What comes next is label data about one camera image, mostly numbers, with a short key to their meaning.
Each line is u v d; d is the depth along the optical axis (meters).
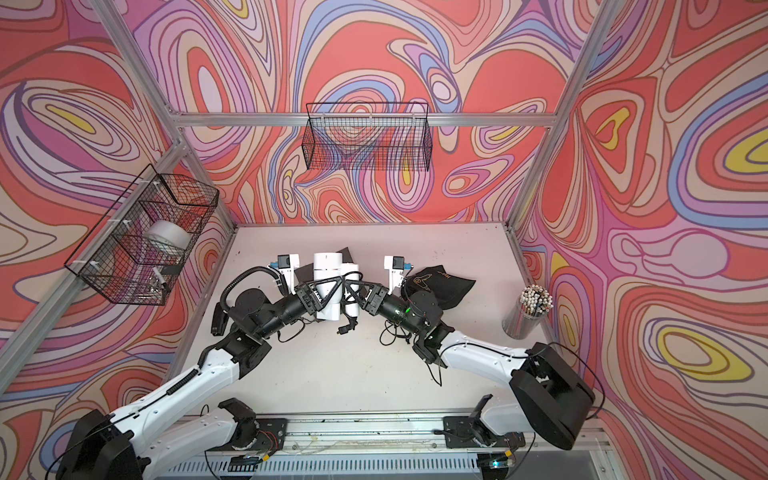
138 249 0.78
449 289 0.95
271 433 0.73
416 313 0.57
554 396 0.43
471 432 0.66
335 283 0.66
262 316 0.56
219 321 0.91
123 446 0.39
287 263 0.64
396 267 0.66
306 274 0.69
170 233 0.75
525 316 0.80
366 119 0.87
